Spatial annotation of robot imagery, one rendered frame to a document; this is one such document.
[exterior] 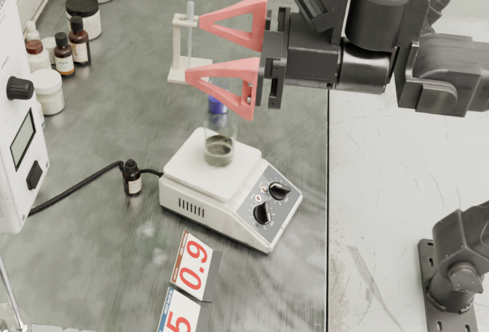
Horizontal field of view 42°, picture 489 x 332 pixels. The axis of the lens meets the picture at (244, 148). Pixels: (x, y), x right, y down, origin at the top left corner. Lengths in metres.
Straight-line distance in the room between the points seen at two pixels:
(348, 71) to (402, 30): 0.07
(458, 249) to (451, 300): 0.12
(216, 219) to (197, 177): 0.07
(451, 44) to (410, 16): 0.08
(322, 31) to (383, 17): 0.06
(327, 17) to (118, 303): 0.52
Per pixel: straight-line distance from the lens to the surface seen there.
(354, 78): 0.66
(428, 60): 0.67
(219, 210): 0.96
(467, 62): 0.68
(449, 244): 0.89
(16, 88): 0.45
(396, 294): 1.00
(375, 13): 0.62
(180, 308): 0.91
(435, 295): 0.98
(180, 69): 1.29
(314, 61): 0.64
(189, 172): 0.98
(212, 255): 0.98
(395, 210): 1.10
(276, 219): 0.99
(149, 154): 1.13
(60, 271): 0.99
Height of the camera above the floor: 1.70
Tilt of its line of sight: 45 degrees down
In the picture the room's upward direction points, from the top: 6 degrees clockwise
